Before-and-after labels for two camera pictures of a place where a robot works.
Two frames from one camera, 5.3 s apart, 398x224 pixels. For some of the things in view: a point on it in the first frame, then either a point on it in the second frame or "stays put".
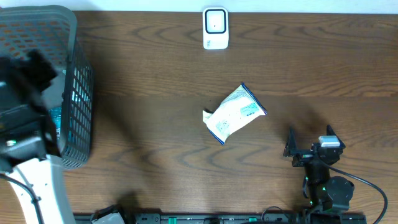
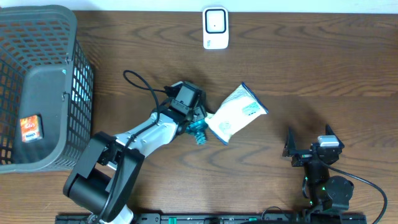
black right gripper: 291,149 stays put
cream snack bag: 239,109 stays put
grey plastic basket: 51,32 stays put
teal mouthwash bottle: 56,114 -> 198,128
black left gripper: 39,79 -> 201,106
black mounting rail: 222,218 stays put
